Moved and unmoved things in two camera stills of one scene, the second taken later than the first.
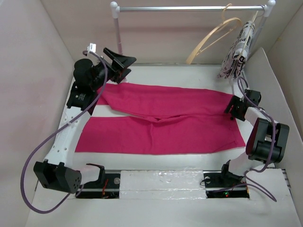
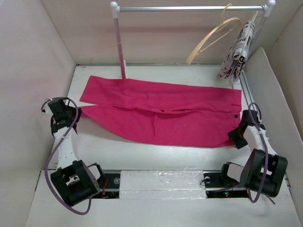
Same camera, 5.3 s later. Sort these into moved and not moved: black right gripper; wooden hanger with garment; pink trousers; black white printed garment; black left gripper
Moved: pink trousers; black right gripper; black left gripper
Not moved: wooden hanger with garment; black white printed garment
